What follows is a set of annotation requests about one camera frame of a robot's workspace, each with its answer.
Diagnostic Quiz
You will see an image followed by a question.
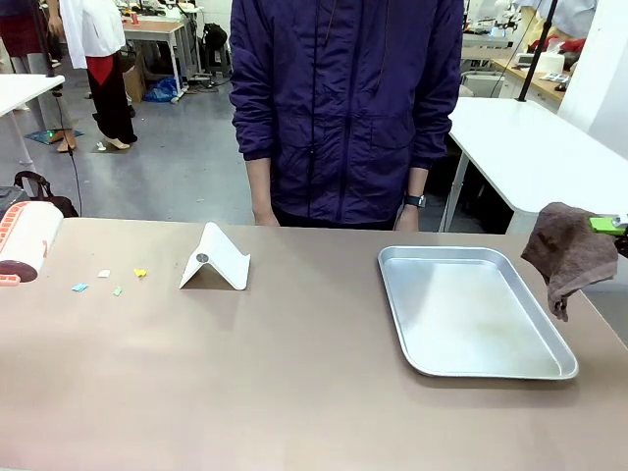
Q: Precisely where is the person's right forearm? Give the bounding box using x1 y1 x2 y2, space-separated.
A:
245 157 274 213

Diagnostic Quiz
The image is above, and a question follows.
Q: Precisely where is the person's right hand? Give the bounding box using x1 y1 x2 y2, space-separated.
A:
251 207 282 229

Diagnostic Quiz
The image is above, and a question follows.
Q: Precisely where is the brown cloth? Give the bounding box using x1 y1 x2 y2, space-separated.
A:
520 201 619 323

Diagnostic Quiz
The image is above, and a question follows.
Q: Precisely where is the person's left forearm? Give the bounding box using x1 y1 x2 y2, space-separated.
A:
405 166 430 197

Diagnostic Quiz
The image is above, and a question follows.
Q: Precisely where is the person's left hand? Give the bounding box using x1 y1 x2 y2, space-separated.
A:
393 204 420 233

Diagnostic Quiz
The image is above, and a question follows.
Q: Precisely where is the blue plastic bag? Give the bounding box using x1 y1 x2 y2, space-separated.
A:
143 77 181 104

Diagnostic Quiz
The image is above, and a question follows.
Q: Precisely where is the wooden background desk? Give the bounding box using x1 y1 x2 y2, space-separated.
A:
490 57 568 112

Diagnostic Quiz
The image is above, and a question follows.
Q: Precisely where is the large white table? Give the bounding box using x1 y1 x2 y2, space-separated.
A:
439 95 628 235

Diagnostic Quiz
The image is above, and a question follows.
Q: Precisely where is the small white side table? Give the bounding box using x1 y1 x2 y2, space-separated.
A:
0 73 67 171

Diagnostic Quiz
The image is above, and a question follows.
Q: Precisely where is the silver metal tray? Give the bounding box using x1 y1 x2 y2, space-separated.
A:
377 244 580 381

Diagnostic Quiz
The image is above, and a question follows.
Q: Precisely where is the person in white coat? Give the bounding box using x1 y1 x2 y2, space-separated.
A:
58 0 139 151

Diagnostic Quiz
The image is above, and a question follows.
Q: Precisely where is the wood top background table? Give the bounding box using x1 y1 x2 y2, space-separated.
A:
122 18 191 103

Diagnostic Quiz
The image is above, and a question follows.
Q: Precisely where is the pink and white lint roller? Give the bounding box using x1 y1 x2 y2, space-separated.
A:
0 200 66 288

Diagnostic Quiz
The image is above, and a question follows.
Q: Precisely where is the white folded roller stand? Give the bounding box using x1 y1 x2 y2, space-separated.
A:
178 221 252 292

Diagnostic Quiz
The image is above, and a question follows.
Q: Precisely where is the dark blue jacket torso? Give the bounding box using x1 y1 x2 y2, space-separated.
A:
228 0 464 232

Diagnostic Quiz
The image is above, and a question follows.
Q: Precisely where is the cardboard box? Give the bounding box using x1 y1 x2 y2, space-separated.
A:
122 61 148 104

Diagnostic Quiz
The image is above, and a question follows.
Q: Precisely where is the black stand pole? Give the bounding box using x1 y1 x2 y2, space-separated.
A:
517 0 561 103

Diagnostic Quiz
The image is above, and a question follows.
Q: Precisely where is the person in red skirt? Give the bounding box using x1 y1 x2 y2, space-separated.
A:
0 0 79 154

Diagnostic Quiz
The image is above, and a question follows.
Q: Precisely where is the dark brown handbag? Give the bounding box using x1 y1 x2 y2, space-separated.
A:
0 170 80 219

